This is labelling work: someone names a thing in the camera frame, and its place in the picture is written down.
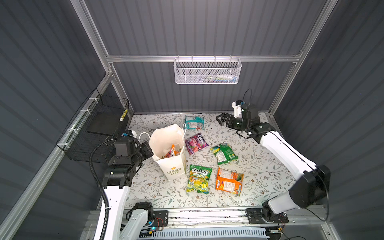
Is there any lime Fox's candy bag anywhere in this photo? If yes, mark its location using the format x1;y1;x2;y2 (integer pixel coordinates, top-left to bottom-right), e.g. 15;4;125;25
186;165;213;194

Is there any black corrugated cable conduit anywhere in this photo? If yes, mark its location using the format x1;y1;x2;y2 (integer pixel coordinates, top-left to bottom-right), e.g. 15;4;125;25
89;137;121;240

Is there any green candy bag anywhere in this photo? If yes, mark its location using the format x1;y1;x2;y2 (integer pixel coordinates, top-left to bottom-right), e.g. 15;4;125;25
210;143;239;165

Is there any purple Fox's candy bag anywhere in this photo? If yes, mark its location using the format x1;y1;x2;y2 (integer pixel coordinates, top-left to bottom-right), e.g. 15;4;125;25
185;133;209;155

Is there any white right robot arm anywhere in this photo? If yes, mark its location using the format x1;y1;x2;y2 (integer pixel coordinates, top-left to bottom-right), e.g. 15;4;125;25
216;113;331;223

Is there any large orange candy bag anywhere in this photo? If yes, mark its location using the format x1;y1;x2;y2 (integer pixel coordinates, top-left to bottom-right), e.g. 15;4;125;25
215;168;244;196

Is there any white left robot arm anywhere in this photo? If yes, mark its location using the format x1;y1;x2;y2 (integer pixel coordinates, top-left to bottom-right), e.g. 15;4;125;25
89;137;154;240

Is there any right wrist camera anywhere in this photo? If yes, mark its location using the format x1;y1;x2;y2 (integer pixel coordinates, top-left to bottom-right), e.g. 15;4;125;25
232;100;259;119

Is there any teal candy bag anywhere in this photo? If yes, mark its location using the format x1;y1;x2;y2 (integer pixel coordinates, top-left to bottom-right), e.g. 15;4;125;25
185;116;205;130

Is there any small orange candy bag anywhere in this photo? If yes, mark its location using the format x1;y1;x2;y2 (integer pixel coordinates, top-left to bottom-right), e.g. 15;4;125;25
163;145;182;159

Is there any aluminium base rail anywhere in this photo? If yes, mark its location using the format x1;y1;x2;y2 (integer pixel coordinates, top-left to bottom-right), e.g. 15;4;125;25
86;205;328;230

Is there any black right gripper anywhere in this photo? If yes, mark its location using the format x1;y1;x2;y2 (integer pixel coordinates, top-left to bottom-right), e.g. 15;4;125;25
215;113;248;133

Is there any white wire mesh basket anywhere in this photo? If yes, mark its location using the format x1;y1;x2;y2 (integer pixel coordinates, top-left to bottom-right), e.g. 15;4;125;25
173;58;242;85

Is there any black wire basket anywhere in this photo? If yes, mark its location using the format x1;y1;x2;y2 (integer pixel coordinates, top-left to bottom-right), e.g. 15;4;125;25
57;90;132;162

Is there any white illustrated paper bag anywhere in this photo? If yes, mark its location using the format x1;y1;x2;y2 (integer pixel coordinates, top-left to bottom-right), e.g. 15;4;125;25
149;124;186;181

